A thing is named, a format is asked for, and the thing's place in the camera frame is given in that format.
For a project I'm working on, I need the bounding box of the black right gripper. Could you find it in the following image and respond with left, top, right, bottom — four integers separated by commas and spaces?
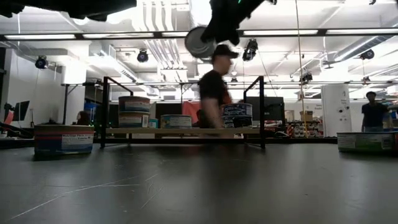
200, 0, 269, 47

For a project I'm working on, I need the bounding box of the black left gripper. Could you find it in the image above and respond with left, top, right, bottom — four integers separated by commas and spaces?
60, 0, 137, 22

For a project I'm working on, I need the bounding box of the silver can dark blue label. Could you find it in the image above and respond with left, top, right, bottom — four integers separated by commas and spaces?
223, 114, 253, 128

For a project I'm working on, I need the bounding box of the gold lid seafood can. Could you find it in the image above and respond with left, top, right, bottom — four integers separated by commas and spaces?
118, 95, 152, 113
34, 124, 95, 156
118, 111, 151, 128

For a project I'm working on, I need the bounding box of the silver can white green label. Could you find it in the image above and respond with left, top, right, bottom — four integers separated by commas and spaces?
337, 132, 398, 152

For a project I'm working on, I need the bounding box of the light wooden shelf board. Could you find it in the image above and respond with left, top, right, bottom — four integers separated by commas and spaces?
105, 127, 261, 135

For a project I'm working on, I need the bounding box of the person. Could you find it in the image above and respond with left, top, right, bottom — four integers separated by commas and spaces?
197, 44, 241, 138
360, 91, 389, 133
76, 111, 91, 126

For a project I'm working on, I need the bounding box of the red board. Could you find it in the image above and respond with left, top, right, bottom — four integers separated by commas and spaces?
182, 101, 201, 124

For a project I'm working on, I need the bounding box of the blue bin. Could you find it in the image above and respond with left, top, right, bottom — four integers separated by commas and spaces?
83, 102, 98, 121

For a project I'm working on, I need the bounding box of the small black monitor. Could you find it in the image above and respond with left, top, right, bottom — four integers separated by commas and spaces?
12, 100, 31, 122

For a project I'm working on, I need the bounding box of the rack of colourful goods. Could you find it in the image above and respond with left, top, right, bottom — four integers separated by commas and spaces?
285, 121, 324, 138

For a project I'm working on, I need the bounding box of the black table mat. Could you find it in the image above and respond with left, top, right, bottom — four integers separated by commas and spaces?
0, 142, 398, 224

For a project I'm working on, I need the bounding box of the black frame wooden shelf rack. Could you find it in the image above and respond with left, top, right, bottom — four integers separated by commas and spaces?
101, 75, 266, 149

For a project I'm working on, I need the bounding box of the black stand post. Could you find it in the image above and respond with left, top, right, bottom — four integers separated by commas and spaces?
61, 83, 78, 125

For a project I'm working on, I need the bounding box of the thin hanging cord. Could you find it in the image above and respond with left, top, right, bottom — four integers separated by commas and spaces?
294, 0, 309, 138

